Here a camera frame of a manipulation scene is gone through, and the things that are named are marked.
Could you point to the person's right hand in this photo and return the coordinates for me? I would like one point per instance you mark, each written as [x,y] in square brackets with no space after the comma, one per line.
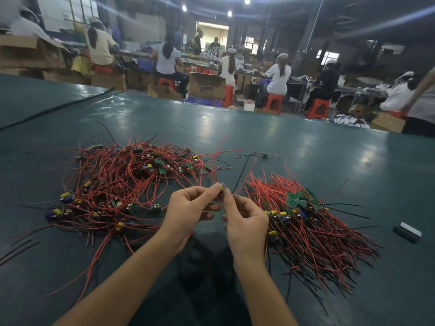
[245,227]

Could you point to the person's left hand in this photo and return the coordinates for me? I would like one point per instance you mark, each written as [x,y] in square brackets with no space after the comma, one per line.
[185,214]

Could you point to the person's right forearm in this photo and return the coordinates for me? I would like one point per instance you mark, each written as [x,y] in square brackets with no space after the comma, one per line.
[268,298]

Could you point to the person's left forearm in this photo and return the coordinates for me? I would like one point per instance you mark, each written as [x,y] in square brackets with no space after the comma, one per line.
[112,292]

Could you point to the dark green table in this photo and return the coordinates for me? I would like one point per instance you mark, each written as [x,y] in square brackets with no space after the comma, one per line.
[326,159]

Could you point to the blue plastic crate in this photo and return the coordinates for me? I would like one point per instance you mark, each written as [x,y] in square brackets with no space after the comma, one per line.
[204,102]

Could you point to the red plastic stool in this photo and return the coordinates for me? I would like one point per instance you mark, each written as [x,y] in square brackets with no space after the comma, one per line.
[274,104]
[228,96]
[166,82]
[104,68]
[396,114]
[319,109]

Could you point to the heap of black white items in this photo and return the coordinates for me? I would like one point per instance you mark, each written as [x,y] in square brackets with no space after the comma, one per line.
[351,121]

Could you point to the small black grey block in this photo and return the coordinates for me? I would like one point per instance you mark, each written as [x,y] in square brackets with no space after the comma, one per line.
[408,232]

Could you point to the yellow sack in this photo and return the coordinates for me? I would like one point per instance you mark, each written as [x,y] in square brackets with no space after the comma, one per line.
[81,65]

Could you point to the large open cardboard box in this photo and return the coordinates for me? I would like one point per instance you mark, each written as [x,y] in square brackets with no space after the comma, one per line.
[32,52]

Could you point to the grid window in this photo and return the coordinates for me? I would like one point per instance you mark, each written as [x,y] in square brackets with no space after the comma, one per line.
[80,6]

